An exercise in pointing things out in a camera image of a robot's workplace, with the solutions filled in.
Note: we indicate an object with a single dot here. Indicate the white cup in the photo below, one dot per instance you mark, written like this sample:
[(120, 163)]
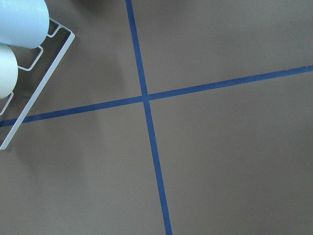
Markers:
[(8, 71)]

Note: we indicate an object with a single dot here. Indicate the blue cup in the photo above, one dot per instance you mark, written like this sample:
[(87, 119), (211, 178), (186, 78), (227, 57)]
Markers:
[(23, 23)]

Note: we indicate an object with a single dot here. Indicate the wire cup rack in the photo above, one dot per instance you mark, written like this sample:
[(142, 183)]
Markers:
[(15, 123)]

